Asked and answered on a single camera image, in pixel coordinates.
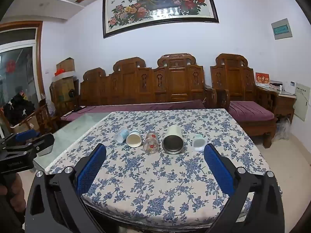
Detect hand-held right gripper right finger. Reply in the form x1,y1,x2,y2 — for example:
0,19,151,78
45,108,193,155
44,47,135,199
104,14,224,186
204,143,285,233

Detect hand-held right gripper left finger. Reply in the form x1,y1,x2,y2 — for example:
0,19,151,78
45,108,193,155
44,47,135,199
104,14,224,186
25,143,107,233

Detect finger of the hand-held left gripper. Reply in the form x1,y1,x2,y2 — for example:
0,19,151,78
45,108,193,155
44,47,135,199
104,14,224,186
0,129,41,149
5,133,55,157

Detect person's left forearm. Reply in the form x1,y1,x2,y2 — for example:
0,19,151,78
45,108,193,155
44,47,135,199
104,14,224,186
0,198,26,233

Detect small pale green cup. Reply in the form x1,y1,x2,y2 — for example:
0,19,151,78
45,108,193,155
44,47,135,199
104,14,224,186
192,134,206,152

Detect clear plastic cup blue print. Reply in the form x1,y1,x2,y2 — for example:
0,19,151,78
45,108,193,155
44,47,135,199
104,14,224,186
114,128,131,143

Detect white paper cup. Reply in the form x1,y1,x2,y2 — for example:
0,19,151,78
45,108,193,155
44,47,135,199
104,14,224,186
126,130,142,148

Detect cream steel tumbler cup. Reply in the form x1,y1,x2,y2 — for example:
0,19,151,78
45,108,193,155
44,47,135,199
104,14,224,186
162,125,184,155

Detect glass cup red flowers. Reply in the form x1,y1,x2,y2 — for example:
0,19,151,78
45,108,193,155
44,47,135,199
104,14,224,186
142,131,159,154

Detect person's left hand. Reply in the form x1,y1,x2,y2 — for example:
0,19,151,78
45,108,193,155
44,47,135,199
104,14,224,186
0,182,26,214

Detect open cardboard box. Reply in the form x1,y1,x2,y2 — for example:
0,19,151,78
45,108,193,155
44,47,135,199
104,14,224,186
12,116,41,134

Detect wooden chair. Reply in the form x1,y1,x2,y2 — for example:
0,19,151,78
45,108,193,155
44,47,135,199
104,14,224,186
15,99,62,137

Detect pile of black clothes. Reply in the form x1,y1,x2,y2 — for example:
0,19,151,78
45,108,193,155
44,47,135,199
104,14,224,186
3,93,36,127

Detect glass-topped table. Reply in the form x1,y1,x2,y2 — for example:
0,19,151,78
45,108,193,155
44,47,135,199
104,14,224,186
32,108,283,233

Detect large brown cardboard box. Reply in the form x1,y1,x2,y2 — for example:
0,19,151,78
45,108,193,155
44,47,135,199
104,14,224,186
50,77,80,108

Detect blue floral tablecloth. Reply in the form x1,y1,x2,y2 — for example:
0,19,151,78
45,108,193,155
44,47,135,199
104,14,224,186
45,108,283,227

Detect square purple seat cushion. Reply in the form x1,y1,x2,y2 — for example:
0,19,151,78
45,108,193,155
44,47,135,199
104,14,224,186
228,100,275,122

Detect red window decoration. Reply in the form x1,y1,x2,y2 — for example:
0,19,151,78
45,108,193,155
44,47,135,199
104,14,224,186
6,59,17,73

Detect long purple sofa cushion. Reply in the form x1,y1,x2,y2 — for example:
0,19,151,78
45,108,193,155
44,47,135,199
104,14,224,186
60,99,207,122

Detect clear plastic bag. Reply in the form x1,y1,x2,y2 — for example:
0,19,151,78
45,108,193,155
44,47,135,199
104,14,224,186
275,117,291,140

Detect small brown cardboard box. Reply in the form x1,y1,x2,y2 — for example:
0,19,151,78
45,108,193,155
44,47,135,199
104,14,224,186
56,57,75,72

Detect carved wooden armchair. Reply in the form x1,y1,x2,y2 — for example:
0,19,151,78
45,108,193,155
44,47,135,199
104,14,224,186
210,53,279,149

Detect wooden side table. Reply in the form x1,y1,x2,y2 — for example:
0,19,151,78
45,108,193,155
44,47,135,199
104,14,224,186
274,89,297,127

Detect red gift box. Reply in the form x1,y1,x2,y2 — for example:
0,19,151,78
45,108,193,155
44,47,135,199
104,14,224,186
255,72,271,88

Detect carved wooden sofa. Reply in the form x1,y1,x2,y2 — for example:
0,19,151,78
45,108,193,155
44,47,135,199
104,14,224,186
79,53,231,117

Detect white box blue label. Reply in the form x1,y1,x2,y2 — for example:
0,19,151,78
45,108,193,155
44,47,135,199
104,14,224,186
283,81,297,94

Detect framed peacock flower painting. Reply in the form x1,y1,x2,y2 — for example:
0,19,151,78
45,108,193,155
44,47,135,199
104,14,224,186
102,0,219,39

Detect wooden door frame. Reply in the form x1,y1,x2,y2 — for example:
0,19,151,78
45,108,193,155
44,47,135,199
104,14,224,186
0,20,46,139

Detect pale green wall panel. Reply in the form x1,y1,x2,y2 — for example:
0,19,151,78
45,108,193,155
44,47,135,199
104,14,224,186
293,83,311,122

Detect grey wall electrical box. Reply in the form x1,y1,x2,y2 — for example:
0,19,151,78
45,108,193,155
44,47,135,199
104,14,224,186
271,18,293,40

